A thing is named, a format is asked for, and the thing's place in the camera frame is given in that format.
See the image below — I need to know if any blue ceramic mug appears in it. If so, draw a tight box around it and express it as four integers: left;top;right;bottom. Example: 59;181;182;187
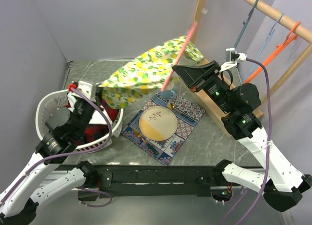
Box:
159;84;176;100

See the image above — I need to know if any patterned blue placemat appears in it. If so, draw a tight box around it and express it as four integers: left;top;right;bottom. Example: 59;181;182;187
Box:
121;92;205;165

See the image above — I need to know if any red plaid garment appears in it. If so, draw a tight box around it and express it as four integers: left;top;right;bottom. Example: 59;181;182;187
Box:
83;99;119;144

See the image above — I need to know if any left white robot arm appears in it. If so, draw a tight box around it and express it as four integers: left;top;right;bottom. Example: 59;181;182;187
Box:
0;99;104;225

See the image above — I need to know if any orange plastic hanger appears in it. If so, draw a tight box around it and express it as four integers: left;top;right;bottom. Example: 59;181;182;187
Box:
243;21;301;83

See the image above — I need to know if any dark blue hanger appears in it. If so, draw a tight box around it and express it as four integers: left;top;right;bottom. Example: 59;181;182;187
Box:
234;0;259;48

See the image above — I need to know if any pink hanger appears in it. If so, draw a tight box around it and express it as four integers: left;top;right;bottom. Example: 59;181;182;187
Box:
160;21;198;92

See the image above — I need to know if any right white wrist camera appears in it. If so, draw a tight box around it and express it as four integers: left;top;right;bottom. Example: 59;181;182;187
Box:
220;47;247;72

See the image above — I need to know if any light blue wire hanger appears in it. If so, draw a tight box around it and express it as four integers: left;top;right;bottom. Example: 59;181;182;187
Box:
256;12;284;60

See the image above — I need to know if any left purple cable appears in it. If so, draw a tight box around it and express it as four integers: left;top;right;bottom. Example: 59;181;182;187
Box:
0;87;114;208

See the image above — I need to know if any white cloth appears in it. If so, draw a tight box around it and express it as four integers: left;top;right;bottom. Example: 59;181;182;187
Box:
67;92;113;125

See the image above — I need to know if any white plastic laundry basket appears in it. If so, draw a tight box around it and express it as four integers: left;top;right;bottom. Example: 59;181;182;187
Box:
36;89;124;152

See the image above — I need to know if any lemon print cloth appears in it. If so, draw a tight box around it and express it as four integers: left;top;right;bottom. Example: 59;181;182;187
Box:
101;35;205;110

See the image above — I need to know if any wooden clothes rack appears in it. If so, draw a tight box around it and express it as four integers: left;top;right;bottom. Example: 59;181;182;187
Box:
190;0;312;136

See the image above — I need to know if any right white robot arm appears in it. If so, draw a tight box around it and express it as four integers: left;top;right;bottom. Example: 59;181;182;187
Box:
173;61;312;212

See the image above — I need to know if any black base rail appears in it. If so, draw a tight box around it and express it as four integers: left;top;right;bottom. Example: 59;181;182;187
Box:
56;161;244;199

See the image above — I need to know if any gold fork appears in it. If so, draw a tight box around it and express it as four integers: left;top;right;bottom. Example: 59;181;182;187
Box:
133;129;159;155

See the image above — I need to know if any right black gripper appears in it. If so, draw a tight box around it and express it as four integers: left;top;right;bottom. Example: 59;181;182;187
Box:
174;59;235;113

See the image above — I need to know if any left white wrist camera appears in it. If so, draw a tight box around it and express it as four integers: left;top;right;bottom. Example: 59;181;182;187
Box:
68;81;97;101

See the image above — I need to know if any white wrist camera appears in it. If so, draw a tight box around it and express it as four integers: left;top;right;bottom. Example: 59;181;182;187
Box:
220;47;247;72
68;81;97;101

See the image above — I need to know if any gold spoon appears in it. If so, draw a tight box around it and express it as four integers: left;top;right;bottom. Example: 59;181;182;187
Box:
166;102;195;123

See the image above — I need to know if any cream and yellow plate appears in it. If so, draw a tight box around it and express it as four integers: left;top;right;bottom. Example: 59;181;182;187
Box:
138;106;178;141

